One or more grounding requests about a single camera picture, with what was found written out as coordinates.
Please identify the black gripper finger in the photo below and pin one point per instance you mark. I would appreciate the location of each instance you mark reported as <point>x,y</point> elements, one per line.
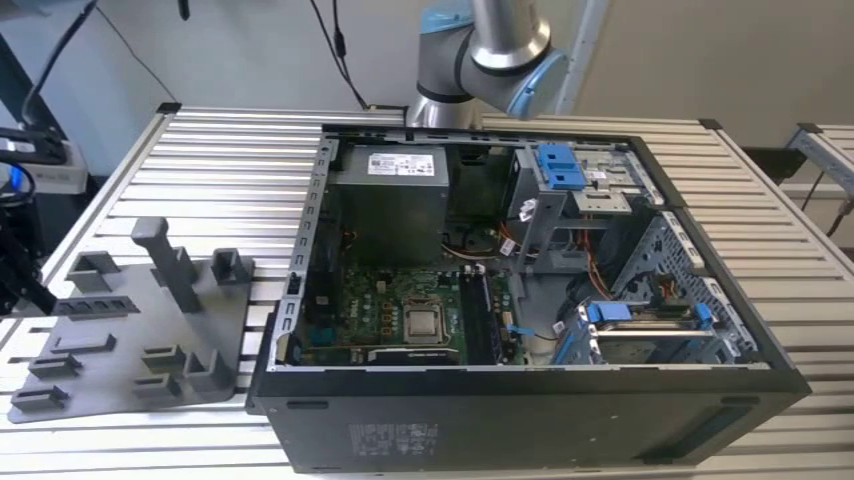
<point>37,292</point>

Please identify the RAM memory stick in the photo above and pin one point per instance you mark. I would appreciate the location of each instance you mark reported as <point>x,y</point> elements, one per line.
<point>493,325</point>
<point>101,307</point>

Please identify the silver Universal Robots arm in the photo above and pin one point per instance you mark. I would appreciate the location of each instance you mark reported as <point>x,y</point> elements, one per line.
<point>508,30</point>

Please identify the grey plastic parts rack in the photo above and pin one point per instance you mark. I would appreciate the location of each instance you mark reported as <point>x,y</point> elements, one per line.
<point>134,350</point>

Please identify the black table corner cap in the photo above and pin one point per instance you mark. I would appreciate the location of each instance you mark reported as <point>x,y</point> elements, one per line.
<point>169,107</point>
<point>711,124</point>

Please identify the green motherboard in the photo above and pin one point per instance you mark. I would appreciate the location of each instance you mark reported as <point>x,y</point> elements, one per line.
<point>361,310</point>

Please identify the small black hanging object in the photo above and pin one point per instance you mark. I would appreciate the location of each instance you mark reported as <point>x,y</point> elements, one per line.
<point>183,9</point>

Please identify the grey power supply unit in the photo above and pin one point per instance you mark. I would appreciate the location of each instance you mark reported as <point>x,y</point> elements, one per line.
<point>388,220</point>

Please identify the black CPU socket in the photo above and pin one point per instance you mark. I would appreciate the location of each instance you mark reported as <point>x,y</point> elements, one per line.
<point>422,302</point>

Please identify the black graphics card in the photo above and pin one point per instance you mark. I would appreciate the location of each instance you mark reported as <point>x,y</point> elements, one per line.
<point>414,355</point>

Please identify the silver CPU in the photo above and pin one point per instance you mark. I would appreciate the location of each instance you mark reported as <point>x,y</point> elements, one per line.
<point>426,324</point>

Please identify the black open PC case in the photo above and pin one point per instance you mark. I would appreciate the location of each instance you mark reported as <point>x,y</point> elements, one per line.
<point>534,425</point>

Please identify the hard disk in blue carrier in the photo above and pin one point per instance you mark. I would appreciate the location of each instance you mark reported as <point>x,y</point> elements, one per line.
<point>610,312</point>

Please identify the grey metal drive cage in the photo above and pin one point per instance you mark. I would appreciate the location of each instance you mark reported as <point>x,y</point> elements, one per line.
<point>601,200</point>

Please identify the black box beside table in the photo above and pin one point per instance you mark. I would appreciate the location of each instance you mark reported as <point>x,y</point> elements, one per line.
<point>775,162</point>

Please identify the neighbouring metal slat table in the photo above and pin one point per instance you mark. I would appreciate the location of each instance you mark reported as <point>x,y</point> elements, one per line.
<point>828,150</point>

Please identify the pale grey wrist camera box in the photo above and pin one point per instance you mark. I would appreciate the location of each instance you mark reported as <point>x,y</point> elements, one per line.
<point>54,175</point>

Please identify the black slanted frame bar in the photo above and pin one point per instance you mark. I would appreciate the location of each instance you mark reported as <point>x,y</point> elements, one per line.
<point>10,80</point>

